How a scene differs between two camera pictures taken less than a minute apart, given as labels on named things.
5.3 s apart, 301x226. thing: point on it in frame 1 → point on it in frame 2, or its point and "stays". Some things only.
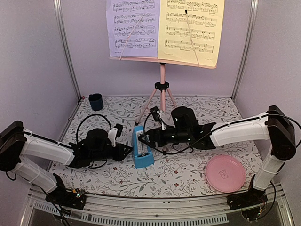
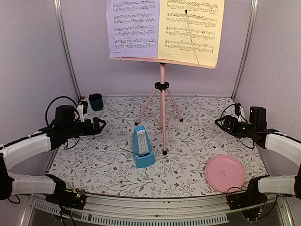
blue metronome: [143, 154] stays
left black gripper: [120, 156] → [90, 131]
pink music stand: [161, 86] stays
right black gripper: [152, 135] → [224, 127]
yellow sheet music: [190, 31] stays
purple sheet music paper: [133, 28] stays
